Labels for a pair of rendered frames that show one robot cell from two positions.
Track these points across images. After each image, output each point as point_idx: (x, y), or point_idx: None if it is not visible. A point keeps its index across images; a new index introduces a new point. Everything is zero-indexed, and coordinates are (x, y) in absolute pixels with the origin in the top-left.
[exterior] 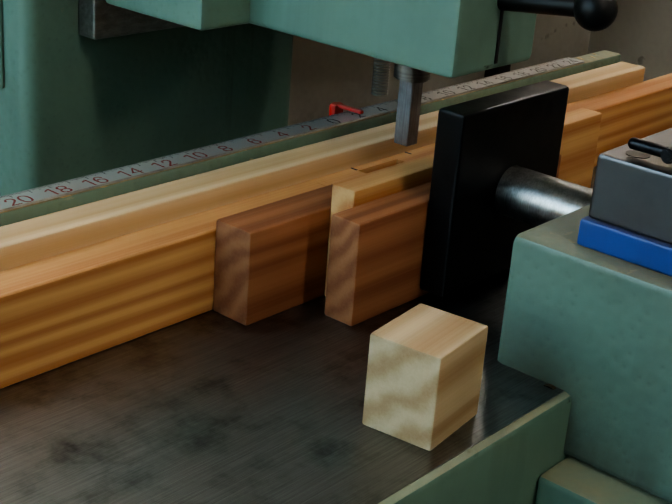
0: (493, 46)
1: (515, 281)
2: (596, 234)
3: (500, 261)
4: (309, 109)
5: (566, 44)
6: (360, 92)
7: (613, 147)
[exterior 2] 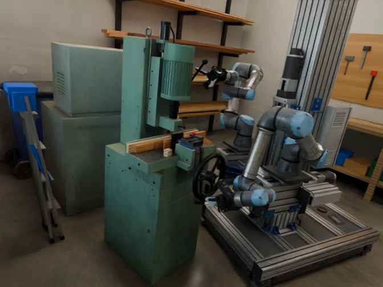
0: (177, 129)
1: (175, 147)
2: (180, 143)
3: None
4: None
5: None
6: (186, 127)
7: None
